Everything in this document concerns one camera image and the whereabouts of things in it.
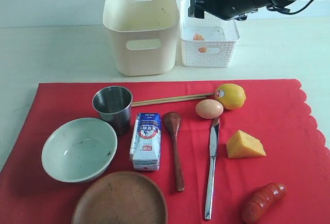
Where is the red table cloth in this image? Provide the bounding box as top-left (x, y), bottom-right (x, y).
top-left (1, 79), bottom-right (329, 223)

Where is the yellow cheese wedge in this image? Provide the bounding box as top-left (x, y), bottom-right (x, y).
top-left (226, 130), bottom-right (266, 158)

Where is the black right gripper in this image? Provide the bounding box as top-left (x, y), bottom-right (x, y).
top-left (188, 0), bottom-right (268, 21)

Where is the pale green ceramic bowl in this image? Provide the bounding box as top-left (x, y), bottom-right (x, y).
top-left (41, 118), bottom-right (118, 183)

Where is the yellow lemon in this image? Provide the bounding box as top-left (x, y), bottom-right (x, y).
top-left (214, 83), bottom-right (246, 110)

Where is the red sausage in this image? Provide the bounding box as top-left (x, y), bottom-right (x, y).
top-left (241, 183), bottom-right (287, 223)

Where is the white blue milk carton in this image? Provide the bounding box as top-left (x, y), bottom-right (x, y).
top-left (129, 113), bottom-right (161, 171)

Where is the fried chicken nugget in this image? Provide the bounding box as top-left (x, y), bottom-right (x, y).
top-left (193, 34), bottom-right (207, 53)

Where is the cream plastic bin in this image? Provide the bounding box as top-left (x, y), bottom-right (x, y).
top-left (103, 0), bottom-right (179, 76)

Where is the silver table knife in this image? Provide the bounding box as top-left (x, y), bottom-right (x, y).
top-left (204, 117), bottom-right (220, 220)

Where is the brown wooden plate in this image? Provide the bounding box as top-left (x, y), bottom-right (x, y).
top-left (71, 171), bottom-right (168, 223)

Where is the brown wooden spoon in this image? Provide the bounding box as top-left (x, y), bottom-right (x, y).
top-left (163, 111), bottom-right (185, 192)

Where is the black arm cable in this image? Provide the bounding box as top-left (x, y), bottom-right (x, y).
top-left (267, 0), bottom-right (316, 15)

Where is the upper wooden chopstick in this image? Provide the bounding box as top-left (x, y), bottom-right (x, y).
top-left (133, 93), bottom-right (214, 103)

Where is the brown egg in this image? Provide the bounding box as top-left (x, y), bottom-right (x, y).
top-left (195, 99), bottom-right (224, 119)

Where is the stainless steel cup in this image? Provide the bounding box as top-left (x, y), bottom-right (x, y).
top-left (92, 86), bottom-right (133, 136)

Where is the white perforated plastic basket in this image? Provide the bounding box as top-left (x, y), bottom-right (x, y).
top-left (180, 0), bottom-right (240, 68)

